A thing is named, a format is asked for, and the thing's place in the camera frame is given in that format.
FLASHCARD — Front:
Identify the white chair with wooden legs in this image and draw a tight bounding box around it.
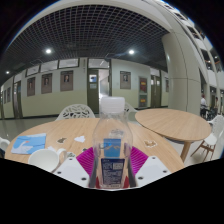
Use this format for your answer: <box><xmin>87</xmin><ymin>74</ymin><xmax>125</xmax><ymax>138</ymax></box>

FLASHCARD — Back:
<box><xmin>199</xmin><ymin>114</ymin><xmax>224</xmax><ymax>163</ymax></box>

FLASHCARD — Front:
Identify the white plastic armchair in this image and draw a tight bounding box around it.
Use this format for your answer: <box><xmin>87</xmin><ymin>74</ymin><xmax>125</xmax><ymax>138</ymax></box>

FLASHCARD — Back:
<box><xmin>0</xmin><ymin>136</ymin><xmax>11</xmax><ymax>158</ymax></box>

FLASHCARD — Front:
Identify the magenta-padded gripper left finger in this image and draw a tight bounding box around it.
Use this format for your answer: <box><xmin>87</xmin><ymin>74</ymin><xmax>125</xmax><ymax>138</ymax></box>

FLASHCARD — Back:
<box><xmin>53</xmin><ymin>146</ymin><xmax>100</xmax><ymax>190</ymax></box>

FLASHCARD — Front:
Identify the white lattice-back chair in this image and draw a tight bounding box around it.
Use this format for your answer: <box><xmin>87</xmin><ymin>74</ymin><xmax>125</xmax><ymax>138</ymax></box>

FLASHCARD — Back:
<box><xmin>123</xmin><ymin>101</ymin><xmax>138</xmax><ymax>114</ymax></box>
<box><xmin>55</xmin><ymin>103</ymin><xmax>96</xmax><ymax>121</ymax></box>

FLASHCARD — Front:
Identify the white cloud-shaped sticker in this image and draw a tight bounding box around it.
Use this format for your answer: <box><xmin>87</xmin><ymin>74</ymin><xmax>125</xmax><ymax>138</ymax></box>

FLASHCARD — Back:
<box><xmin>73</xmin><ymin>135</ymin><xmax>86</xmax><ymax>144</ymax></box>

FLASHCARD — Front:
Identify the small pale outlined sticker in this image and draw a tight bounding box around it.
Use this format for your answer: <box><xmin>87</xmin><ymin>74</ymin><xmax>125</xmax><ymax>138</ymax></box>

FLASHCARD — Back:
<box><xmin>143</xmin><ymin>139</ymin><xmax>158</xmax><ymax>149</ymax></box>

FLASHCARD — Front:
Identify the clear plastic water bottle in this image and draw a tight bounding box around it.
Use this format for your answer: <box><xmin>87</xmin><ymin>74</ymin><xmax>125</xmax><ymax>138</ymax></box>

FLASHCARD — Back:
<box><xmin>91</xmin><ymin>96</ymin><xmax>134</xmax><ymax>190</ymax></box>

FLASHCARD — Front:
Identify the group of ceiling lights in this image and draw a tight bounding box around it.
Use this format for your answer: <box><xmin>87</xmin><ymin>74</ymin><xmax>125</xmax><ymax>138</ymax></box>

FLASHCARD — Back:
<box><xmin>4</xmin><ymin>47</ymin><xmax>136</xmax><ymax>75</ymax></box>

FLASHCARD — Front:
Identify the person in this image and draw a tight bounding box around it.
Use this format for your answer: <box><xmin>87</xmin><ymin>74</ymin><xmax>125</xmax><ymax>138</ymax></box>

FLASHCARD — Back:
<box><xmin>199</xmin><ymin>94</ymin><xmax>209</xmax><ymax>118</ymax></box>

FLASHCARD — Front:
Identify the white ceramic mug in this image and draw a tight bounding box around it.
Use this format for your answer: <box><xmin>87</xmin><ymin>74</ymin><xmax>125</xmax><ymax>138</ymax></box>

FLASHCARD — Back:
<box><xmin>27</xmin><ymin>148</ymin><xmax>68</xmax><ymax>174</ymax></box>

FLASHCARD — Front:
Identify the dark green open doorway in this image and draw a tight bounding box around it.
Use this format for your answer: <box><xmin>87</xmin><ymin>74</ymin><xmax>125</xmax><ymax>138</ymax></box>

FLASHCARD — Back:
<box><xmin>86</xmin><ymin>68</ymin><xmax>111</xmax><ymax>115</ymax></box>

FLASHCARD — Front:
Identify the group of framed wall portraits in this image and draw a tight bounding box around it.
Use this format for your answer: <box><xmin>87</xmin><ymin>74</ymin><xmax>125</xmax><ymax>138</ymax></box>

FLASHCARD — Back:
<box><xmin>3</xmin><ymin>69</ymin><xmax>148</xmax><ymax>102</ymax></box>

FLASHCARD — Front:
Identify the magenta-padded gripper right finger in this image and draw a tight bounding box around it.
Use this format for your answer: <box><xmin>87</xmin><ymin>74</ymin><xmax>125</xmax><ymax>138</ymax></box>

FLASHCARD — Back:
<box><xmin>128</xmin><ymin>145</ymin><xmax>172</xmax><ymax>188</ymax></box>

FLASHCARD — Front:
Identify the blue printed paper leaflet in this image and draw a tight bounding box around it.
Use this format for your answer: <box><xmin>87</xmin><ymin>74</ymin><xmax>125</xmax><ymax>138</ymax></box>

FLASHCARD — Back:
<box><xmin>10</xmin><ymin>133</ymin><xmax>48</xmax><ymax>155</ymax></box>

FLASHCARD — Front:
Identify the round wooden table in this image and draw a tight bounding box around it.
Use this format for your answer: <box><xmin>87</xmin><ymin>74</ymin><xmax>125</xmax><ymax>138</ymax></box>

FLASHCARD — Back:
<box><xmin>134</xmin><ymin>108</ymin><xmax>212</xmax><ymax>163</ymax></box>

